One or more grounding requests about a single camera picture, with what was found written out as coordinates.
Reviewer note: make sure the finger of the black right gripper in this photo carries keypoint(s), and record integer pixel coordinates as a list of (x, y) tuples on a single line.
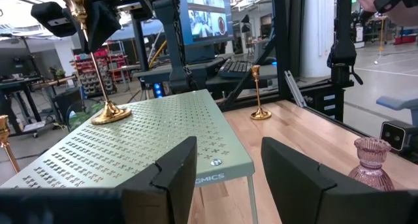
[(102, 25), (81, 36)]

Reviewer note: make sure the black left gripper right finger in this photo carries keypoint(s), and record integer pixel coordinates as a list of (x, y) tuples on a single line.
[(326, 201)]

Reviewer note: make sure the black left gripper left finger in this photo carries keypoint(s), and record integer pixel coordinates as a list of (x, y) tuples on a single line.
[(98, 204)]

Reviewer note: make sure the pink ribbed glass candle holder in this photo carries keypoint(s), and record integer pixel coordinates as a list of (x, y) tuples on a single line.
[(372, 152)]

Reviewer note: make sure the gold metal candlestick holder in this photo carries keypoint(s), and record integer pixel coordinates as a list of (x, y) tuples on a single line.
[(111, 114), (260, 114), (4, 129)]

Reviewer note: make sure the red parts bin shelf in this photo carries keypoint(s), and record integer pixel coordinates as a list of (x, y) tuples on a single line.
[(98, 70)]

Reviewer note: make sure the black workshop table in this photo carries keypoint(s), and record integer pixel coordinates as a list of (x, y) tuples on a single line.
[(16, 87)]

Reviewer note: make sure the green perforated metal riser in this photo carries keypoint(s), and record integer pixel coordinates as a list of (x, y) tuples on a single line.
[(147, 126)]

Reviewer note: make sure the black labelled drawer cabinet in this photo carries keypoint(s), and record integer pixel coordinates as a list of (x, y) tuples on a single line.
[(326, 103)]

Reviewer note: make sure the black computer monitor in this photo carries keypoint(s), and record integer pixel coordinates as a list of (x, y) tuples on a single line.
[(205, 18)]

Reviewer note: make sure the black computer desk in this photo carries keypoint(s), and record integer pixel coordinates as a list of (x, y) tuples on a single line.
[(202, 70)]

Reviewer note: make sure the silver aluminium extrusion bar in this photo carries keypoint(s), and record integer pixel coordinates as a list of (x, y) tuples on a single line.
[(295, 88)]

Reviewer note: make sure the black computer keyboard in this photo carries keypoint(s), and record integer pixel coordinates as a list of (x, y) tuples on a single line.
[(235, 69)]

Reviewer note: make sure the person's hand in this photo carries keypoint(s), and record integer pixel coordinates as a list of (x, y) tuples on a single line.
[(405, 15)]

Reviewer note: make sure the small black table camera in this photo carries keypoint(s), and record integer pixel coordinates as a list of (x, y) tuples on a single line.
[(395, 136)]

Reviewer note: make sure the blue-grey camera mount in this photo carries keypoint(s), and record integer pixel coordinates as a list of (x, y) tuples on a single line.
[(398, 103)]

